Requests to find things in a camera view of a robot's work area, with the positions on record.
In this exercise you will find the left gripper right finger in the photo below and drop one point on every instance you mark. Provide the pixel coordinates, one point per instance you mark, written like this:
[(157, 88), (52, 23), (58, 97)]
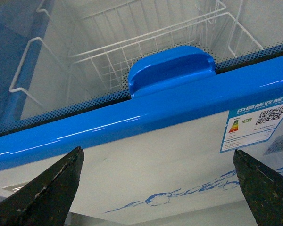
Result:
[(262, 188)]

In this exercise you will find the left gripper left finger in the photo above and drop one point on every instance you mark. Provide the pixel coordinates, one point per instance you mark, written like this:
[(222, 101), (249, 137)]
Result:
[(46, 200)]

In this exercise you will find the white blue chest freezer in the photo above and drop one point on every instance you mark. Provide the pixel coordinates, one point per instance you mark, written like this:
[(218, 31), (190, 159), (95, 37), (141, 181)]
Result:
[(164, 145)]

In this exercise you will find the white wire freezer basket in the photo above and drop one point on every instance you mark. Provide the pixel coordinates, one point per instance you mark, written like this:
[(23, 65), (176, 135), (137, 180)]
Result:
[(90, 45)]

